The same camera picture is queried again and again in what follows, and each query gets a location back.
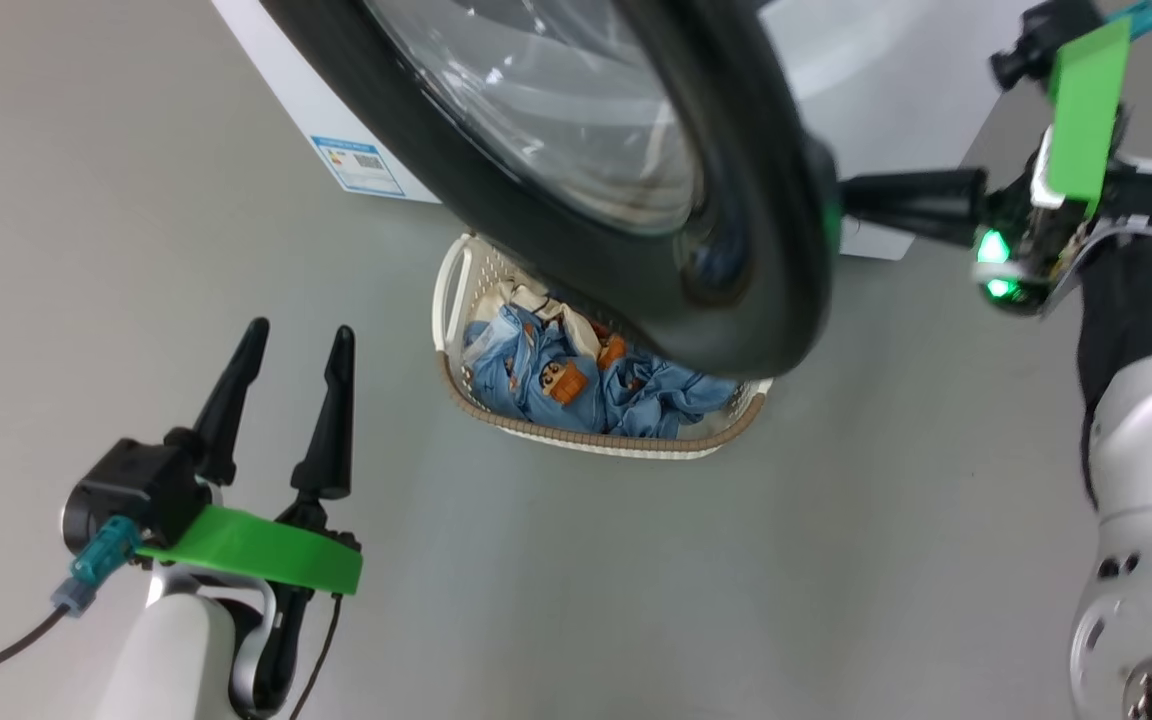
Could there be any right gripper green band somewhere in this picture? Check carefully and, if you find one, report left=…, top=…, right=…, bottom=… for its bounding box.
left=841, top=18, right=1133, bottom=316

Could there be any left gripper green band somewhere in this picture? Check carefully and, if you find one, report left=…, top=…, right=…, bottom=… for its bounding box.
left=134, top=317, right=364, bottom=601

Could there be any black round glass machine door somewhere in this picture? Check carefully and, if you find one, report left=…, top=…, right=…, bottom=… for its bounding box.
left=258, top=0, right=842, bottom=381

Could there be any cream white garment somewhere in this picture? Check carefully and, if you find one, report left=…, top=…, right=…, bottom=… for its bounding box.
left=504, top=280, right=592, bottom=336

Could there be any white washing machine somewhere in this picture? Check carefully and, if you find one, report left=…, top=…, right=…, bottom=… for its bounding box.
left=211, top=0, right=1067, bottom=263

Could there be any cream perforated laundry basket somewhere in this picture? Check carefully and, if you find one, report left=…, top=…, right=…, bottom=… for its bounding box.
left=431, top=232, right=772, bottom=461

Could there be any blue white energy label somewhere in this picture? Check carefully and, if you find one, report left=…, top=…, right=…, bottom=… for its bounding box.
left=311, top=135, right=405, bottom=197

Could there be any teal left cable connector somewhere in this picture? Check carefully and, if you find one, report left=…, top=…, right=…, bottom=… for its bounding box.
left=51, top=517, right=142, bottom=613

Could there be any teal cable connector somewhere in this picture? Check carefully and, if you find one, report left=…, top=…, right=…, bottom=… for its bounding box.
left=51, top=517, right=142, bottom=613
left=1106, top=0, right=1152, bottom=41

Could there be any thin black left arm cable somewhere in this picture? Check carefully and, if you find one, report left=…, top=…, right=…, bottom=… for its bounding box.
left=286, top=593, right=345, bottom=720

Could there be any teal right cable connector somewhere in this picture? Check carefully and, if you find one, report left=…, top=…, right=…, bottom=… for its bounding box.
left=1106, top=0, right=1152, bottom=41

